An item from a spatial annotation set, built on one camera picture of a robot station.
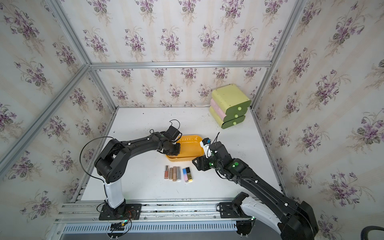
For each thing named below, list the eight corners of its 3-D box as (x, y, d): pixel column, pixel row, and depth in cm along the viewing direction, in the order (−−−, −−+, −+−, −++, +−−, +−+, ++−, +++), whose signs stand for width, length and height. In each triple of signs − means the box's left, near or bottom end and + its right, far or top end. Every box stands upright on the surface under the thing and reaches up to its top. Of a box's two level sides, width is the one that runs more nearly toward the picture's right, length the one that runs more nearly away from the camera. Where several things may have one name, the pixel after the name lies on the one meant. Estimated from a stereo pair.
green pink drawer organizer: (223, 132, 107) (228, 111, 90) (207, 112, 120) (210, 90, 103) (244, 123, 113) (254, 102, 96) (227, 104, 126) (233, 83, 109)
